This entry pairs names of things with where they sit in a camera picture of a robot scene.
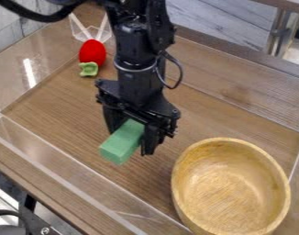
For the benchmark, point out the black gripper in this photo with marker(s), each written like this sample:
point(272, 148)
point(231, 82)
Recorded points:
point(134, 96)

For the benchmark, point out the green rectangular stick block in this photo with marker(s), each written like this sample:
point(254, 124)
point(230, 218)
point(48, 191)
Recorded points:
point(122, 143)

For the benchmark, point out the brown wooden bowl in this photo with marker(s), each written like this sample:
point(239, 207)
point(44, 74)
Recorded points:
point(230, 188)

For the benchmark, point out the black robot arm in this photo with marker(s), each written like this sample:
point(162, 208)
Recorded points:
point(144, 33)

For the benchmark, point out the red felt strawberry toy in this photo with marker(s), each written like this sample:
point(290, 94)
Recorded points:
point(92, 56)

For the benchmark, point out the clear acrylic front wall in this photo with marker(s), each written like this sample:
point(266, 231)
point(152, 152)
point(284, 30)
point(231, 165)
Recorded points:
point(96, 205)

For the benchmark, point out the clear acrylic corner bracket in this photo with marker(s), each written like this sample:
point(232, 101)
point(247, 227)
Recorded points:
point(83, 33)

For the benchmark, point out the black table leg bracket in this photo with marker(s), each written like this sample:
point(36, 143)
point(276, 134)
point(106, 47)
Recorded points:
point(38, 226)

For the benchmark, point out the metal frame in background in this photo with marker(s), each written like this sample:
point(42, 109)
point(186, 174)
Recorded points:
point(282, 33)

